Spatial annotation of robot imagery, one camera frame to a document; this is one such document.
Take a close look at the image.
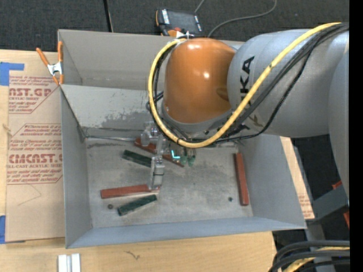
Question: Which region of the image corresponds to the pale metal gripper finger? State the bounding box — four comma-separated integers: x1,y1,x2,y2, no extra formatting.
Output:
140,124,159,148
149,156,166,191

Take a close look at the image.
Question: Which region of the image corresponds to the red-brown flat block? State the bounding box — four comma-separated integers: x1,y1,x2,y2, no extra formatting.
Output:
233,152,251,207
100,183,161,200
133,137,185,168

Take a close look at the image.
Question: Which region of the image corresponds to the dark green flat block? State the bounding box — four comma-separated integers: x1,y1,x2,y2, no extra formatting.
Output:
121,149,154,168
117,194,158,217

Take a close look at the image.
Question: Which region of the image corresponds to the grey metal bin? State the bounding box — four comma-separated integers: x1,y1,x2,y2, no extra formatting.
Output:
57,29,307,249

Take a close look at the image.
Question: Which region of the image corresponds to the brown cardboard board, red print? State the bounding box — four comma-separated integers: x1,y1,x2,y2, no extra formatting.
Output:
0,49,315,245

